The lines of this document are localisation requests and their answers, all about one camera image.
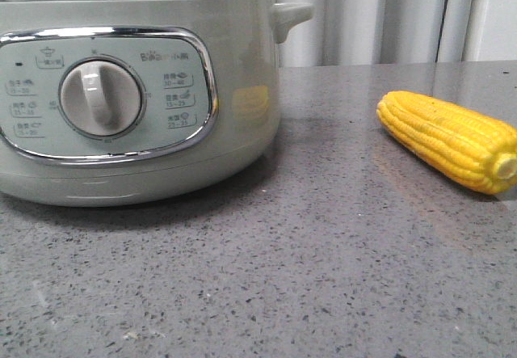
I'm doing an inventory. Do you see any yellow corn cob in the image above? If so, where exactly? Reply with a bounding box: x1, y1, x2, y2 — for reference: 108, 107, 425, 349
376, 91, 516, 195

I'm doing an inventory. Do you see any grey timer knob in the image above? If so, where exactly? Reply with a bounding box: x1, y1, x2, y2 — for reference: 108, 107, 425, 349
60, 59, 143, 137

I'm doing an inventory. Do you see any pale green electric cooking pot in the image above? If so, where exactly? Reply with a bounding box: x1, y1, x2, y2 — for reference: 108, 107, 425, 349
1, 0, 312, 207

